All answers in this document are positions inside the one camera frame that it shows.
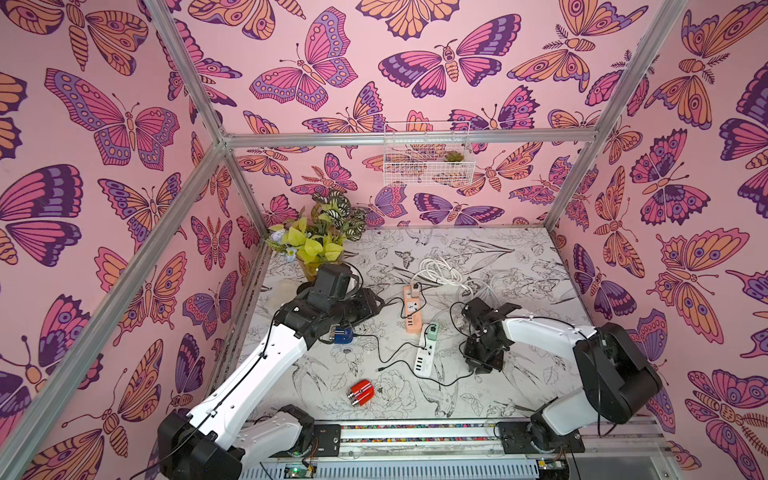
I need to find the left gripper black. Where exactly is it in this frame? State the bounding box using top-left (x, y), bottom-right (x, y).
top-left (328, 288), bottom-right (386, 329)

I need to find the orange power strip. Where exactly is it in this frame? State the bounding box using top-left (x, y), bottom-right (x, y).
top-left (403, 282), bottom-right (424, 334)

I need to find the black USB cable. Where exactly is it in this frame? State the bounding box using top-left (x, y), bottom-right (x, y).
top-left (352, 332), bottom-right (475, 388)
top-left (383, 281), bottom-right (428, 320)

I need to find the white power strip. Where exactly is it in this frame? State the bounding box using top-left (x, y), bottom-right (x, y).
top-left (413, 334), bottom-right (437, 378)

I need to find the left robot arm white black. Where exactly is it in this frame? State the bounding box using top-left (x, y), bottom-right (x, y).
top-left (154, 264), bottom-right (385, 479)

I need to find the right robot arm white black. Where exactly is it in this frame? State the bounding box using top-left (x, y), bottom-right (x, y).
top-left (461, 298), bottom-right (663, 453)

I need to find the amber glass vase with plants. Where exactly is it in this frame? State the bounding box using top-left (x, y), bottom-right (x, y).
top-left (266, 191), bottom-right (367, 282)

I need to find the small green succulent plant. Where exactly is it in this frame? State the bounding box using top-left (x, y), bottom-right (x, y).
top-left (444, 150), bottom-right (465, 163)

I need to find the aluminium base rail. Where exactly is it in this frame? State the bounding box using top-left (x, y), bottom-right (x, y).
top-left (161, 418), bottom-right (679, 480)

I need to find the white wire wall basket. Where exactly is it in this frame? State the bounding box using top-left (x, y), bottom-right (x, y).
top-left (380, 130), bottom-right (476, 189)

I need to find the aluminium cage frame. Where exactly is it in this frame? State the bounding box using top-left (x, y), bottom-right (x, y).
top-left (1, 1), bottom-right (686, 479)

